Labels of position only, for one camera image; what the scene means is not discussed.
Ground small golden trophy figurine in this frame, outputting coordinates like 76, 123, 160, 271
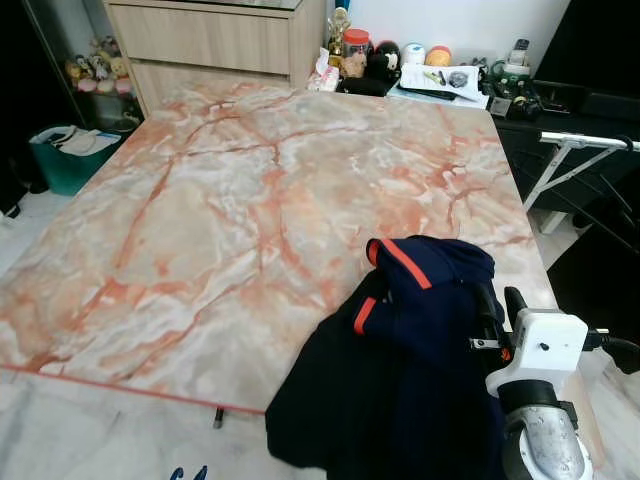
328, 5, 353, 61

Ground teal waste bin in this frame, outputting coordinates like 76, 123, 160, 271
30, 125, 121, 198

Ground navy garment with red stripes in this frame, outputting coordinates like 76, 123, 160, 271
265, 235, 511, 480

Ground white pink plastic bag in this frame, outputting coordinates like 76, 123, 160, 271
308, 55, 341, 93

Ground cordless phone in cradle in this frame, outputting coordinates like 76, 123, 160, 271
505, 38, 533, 81

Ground light wooden drawer cabinet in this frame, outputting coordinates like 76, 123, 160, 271
103, 0, 329, 116

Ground black television console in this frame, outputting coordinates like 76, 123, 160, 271
493, 80, 640, 256

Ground snack jar with red lid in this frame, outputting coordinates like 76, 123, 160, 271
342, 28, 373, 79

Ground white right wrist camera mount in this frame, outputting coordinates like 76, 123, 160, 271
485, 308, 591, 401

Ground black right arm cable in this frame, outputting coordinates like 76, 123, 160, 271
585, 328, 640, 376

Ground white paper stack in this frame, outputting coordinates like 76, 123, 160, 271
398, 62, 491, 103

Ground marble pattern folding table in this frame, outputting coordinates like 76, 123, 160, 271
0, 82, 606, 471

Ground thin dark hanger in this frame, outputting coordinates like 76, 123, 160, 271
575, 165, 640, 251

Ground silver metal clothes rack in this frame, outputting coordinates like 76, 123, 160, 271
520, 130, 640, 216

